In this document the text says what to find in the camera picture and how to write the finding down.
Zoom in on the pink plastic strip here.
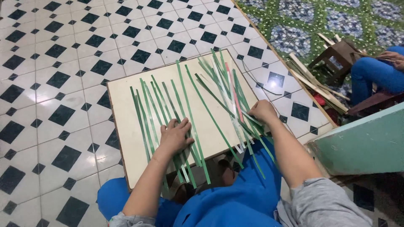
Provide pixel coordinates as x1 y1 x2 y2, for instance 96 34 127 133
225 62 244 123

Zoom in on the pile of mixed plastic strips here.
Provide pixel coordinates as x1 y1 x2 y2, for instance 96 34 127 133
195 48 278 179

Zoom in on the cream rectangular work board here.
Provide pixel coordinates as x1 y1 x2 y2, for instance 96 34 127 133
107 49 275 191

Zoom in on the person's left hand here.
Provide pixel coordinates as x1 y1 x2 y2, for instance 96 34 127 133
159 118 195 156

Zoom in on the teal painted door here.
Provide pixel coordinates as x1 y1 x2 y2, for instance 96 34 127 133
307 102 404 177

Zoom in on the green and blue patterned mat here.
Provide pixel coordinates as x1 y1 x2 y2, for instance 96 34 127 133
235 0 404 106

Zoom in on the person's right hand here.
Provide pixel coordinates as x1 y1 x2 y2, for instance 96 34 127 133
248 100 278 126

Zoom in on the person's blue garment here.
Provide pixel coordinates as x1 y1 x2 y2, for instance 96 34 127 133
97 139 283 227

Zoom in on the row of green plastic strips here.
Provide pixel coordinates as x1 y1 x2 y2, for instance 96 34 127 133
130 60 245 190

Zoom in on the small red object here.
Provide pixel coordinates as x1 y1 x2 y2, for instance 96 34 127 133
312 93 327 107

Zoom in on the small brown wooden stool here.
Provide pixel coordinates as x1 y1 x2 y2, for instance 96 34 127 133
308 39 364 86

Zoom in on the thin black wire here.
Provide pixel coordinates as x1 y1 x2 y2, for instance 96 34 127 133
241 60 283 96

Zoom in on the bundle of pale wooden slats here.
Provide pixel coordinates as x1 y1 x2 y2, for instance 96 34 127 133
286 32 351 115

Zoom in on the dark wooden bench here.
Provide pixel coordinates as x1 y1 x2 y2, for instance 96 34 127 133
347 91 404 117

